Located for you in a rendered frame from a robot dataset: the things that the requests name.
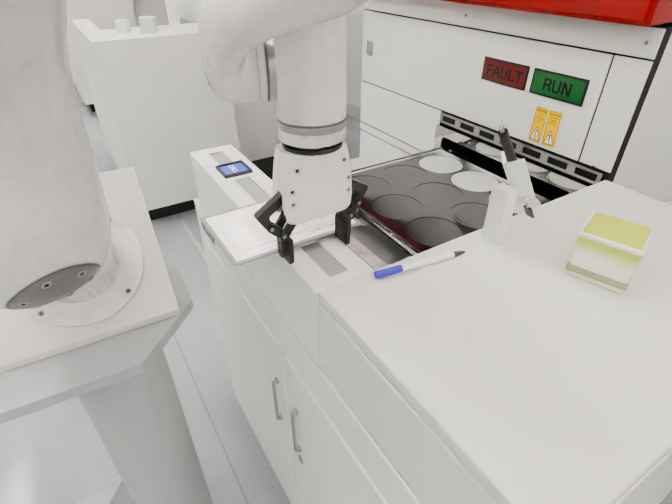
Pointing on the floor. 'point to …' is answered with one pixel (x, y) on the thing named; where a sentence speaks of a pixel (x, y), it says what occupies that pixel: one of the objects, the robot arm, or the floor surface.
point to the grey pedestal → (123, 408)
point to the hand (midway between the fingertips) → (315, 243)
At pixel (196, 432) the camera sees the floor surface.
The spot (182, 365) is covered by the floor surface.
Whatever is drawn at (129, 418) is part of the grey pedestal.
